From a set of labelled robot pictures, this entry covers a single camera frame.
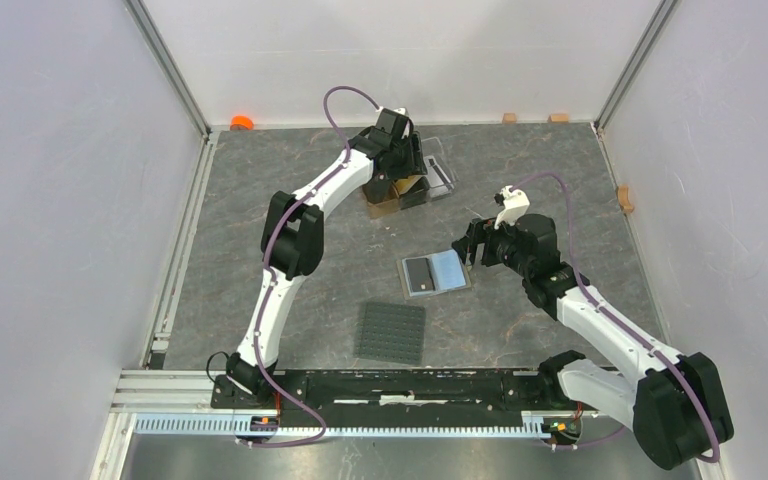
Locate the clear card stand tray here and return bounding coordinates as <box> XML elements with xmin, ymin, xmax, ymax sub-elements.
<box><xmin>421</xmin><ymin>137</ymin><xmax>457</xmax><ymax>201</ymax></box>

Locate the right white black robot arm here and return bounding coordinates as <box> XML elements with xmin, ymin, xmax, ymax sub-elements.
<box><xmin>452</xmin><ymin>214</ymin><xmax>734</xmax><ymax>470</ymax></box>

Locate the white striped card stack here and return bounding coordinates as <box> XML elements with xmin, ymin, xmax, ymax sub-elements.
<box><xmin>424</xmin><ymin>155</ymin><xmax>455</xmax><ymax>201</ymax></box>

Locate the slotted cable duct strip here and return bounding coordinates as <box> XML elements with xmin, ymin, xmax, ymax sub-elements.
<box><xmin>133</xmin><ymin>413</ymin><xmax>550</xmax><ymax>440</ymax></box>

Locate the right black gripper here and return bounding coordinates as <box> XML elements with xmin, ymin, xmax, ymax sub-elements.
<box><xmin>451</xmin><ymin>211</ymin><xmax>532</xmax><ymax>278</ymax></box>

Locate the curved wooden piece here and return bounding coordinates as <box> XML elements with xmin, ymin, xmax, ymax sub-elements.
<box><xmin>616</xmin><ymin>185</ymin><xmax>635</xmax><ymax>215</ymax></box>

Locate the dark grey studded baseplate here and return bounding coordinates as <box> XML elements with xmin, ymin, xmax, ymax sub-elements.
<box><xmin>354</xmin><ymin>301</ymin><xmax>426</xmax><ymax>366</ymax></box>

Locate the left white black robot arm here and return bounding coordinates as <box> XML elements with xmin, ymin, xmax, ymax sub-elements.
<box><xmin>226</xmin><ymin>107</ymin><xmax>426</xmax><ymax>408</ymax></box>

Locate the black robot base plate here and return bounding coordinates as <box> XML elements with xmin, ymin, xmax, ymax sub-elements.
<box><xmin>211</xmin><ymin>368</ymin><xmax>583</xmax><ymax>430</ymax></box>

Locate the gold card stack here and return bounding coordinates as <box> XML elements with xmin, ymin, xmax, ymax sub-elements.
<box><xmin>394</xmin><ymin>175</ymin><xmax>424</xmax><ymax>196</ymax></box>

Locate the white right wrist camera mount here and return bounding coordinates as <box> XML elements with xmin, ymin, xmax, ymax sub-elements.
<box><xmin>493</xmin><ymin>185</ymin><xmax>531</xmax><ymax>230</ymax></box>

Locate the orange round cap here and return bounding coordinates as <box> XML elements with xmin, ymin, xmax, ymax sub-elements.
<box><xmin>229</xmin><ymin>115</ymin><xmax>254</xmax><ymax>131</ymax></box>

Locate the grey blue card holder wallet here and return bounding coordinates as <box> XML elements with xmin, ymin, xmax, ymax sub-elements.
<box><xmin>397</xmin><ymin>249</ymin><xmax>472</xmax><ymax>300</ymax></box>

